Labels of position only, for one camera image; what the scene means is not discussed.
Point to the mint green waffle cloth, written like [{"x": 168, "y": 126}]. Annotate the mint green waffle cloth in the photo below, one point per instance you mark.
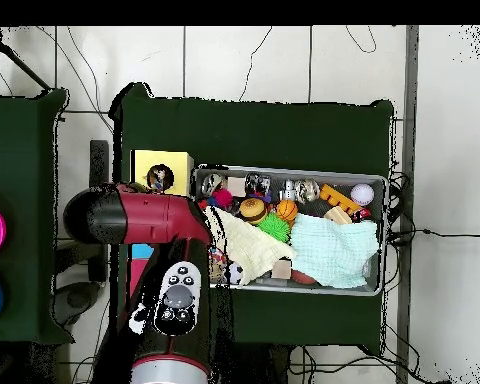
[{"x": 332, "y": 252}]

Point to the dark green tablecloth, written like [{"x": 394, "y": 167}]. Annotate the dark green tablecloth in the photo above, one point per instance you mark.
[
  {"x": 24, "y": 160},
  {"x": 264, "y": 132}
]

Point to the crushed silver can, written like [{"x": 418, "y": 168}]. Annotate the crushed silver can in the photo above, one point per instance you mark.
[{"x": 211, "y": 183}]

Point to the black tripod leg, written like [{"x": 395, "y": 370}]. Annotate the black tripod leg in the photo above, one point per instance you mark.
[{"x": 24, "y": 68}]

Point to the grey metal bar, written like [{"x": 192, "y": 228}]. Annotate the grey metal bar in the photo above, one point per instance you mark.
[{"x": 410, "y": 120}]

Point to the hamburger toy ball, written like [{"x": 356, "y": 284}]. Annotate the hamburger toy ball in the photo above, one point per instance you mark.
[{"x": 252, "y": 208}]

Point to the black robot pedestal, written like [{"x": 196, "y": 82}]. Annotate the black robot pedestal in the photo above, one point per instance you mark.
[{"x": 260, "y": 366}]

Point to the orange toy basketball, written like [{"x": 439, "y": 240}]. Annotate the orange toy basketball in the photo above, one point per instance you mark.
[{"x": 286, "y": 209}]

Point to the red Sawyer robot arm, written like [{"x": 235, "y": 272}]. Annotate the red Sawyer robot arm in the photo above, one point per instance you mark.
[{"x": 152, "y": 218}]

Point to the cream waffle cloth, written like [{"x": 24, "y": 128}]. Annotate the cream waffle cloth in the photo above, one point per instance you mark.
[{"x": 256, "y": 244}]

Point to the green spiky rubber ball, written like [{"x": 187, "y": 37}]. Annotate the green spiky rubber ball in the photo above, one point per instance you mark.
[{"x": 275, "y": 228}]

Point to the shallow mesh bin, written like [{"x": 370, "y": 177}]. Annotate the shallow mesh bin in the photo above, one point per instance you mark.
[{"x": 368, "y": 178}]

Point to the wooden box with three holes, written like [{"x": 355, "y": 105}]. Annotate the wooden box with three holes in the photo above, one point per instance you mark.
[{"x": 182, "y": 168}]

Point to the small toy soccer ball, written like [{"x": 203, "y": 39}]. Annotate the small toy soccer ball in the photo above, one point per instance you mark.
[{"x": 236, "y": 272}]

